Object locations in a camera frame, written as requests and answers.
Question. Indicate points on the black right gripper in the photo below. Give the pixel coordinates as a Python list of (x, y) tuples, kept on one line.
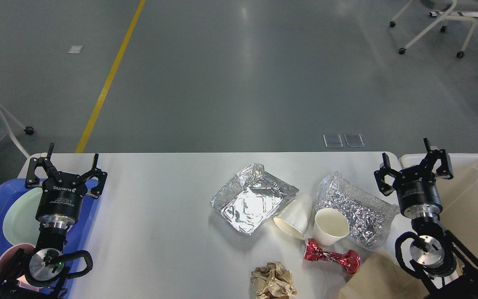
[(418, 195)]

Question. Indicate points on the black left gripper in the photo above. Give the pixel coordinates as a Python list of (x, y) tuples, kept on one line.
[(59, 201)]

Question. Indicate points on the aluminium foil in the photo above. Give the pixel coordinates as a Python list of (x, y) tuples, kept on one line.
[(369, 217)]

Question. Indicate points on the light green plate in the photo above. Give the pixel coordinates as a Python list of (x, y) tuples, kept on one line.
[(20, 224)]

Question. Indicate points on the brown paper bag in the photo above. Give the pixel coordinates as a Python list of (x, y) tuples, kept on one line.
[(380, 277)]

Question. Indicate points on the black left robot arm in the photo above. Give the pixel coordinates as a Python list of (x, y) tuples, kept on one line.
[(42, 273)]

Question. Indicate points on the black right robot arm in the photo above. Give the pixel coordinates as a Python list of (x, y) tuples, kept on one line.
[(430, 253)]

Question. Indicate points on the upright white paper cup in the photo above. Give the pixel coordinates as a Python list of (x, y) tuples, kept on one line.
[(330, 226)]

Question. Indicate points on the red foil wrapper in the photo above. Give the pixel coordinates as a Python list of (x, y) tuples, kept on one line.
[(350, 260)]

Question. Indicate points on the lying white paper cup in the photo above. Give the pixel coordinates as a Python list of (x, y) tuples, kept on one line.
[(294, 218)]

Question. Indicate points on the flat aluminium foil tray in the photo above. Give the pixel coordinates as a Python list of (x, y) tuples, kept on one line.
[(251, 197)]

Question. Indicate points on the white chair base bar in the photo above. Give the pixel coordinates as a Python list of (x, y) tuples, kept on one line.
[(456, 14)]

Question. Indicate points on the crumpled brown paper ball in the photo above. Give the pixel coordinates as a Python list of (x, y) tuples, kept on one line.
[(273, 281)]

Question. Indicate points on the white wheeled chair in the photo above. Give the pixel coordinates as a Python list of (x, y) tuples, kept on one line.
[(447, 6)]

